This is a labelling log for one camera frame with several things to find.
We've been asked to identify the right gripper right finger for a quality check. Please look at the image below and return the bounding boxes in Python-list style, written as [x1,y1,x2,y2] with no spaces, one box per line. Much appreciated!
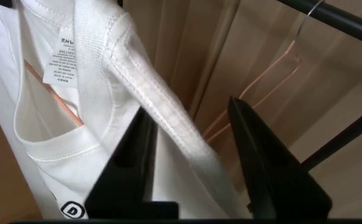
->
[227,96,333,220]

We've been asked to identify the beige curtain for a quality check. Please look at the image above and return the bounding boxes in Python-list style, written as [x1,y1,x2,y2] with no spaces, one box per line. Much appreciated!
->
[123,0,362,218]

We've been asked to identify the black clothes rack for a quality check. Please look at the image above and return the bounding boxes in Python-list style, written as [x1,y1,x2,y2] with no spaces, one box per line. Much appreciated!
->
[277,0,362,172]

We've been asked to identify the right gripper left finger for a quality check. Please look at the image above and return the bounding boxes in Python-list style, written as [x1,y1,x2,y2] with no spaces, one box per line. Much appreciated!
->
[83,107,180,220]

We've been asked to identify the pink clothes hanger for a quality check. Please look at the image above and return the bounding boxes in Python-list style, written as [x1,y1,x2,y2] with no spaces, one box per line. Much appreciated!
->
[202,0,325,144]
[23,58,85,127]

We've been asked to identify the white printed garment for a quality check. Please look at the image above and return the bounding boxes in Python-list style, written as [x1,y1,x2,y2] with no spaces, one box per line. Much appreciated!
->
[0,0,250,220]

